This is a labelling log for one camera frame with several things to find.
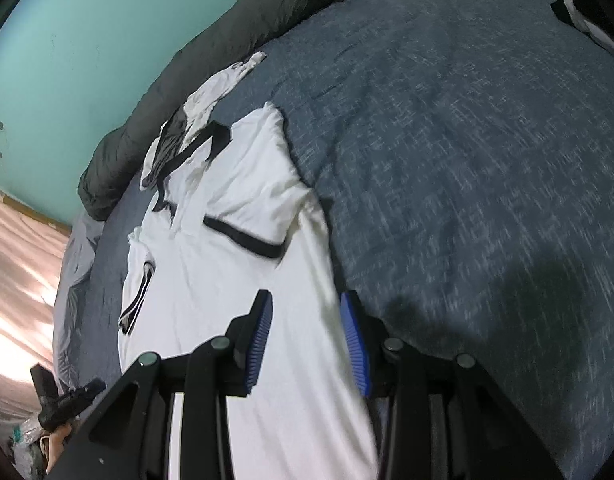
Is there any light grey sheet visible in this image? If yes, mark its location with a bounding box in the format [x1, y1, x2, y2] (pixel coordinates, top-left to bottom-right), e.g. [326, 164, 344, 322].
[52, 210, 105, 396]

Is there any person's left hand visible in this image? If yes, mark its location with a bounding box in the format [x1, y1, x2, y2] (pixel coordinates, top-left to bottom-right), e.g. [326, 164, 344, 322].
[46, 422, 78, 475]

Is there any wooden window frame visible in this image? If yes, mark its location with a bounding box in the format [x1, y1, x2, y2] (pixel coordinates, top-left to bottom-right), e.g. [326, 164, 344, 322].
[2, 195, 72, 233]

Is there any pile of plastic bags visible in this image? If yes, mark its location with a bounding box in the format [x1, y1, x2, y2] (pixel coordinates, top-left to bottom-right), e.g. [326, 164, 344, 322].
[7, 420, 50, 476]

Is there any white polo shirt black collar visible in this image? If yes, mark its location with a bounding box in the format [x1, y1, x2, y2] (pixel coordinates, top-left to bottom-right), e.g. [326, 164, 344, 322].
[118, 101, 380, 480]

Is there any pink curtain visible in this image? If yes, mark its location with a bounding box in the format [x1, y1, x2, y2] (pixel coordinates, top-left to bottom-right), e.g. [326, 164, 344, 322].
[0, 182, 72, 426]

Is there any black folded garment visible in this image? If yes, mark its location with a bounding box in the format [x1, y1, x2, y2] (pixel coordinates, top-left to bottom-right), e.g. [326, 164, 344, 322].
[551, 0, 614, 56]

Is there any white long-sleeve shirt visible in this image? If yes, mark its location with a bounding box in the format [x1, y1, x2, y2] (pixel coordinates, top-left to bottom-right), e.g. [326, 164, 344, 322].
[139, 51, 267, 188]

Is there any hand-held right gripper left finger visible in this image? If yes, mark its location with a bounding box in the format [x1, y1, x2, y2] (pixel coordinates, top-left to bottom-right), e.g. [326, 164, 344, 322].
[47, 288, 275, 480]

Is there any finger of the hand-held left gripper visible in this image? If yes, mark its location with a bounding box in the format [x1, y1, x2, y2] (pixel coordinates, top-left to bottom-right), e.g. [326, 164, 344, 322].
[61, 379, 108, 407]

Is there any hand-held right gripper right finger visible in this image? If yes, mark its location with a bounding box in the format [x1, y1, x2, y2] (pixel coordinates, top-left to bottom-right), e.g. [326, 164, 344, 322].
[339, 290, 563, 480]

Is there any dark grey garment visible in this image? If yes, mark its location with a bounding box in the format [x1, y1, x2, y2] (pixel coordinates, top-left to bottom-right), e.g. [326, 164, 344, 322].
[147, 107, 190, 186]

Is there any dark grey rolled duvet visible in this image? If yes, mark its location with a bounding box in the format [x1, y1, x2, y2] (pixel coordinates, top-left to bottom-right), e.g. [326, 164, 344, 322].
[77, 0, 423, 221]

